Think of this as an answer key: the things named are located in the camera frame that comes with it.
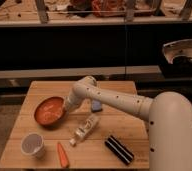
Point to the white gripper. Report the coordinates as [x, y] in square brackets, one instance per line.
[72, 103]

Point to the orange ceramic bowl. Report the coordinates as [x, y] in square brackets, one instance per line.
[49, 111]

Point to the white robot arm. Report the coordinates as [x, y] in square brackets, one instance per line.
[169, 115]

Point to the white robot base shell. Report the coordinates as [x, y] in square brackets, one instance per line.
[174, 49]

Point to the clear plastic bottle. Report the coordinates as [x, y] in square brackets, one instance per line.
[84, 129]

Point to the wooden table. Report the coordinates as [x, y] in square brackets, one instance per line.
[91, 153]

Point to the orange carrot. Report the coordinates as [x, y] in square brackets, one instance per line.
[64, 162]

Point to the white paper cup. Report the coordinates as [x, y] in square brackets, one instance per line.
[33, 145]

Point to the black rectangular box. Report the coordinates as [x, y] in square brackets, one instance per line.
[125, 155]

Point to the orange basket on shelf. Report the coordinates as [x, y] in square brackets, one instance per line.
[107, 8]

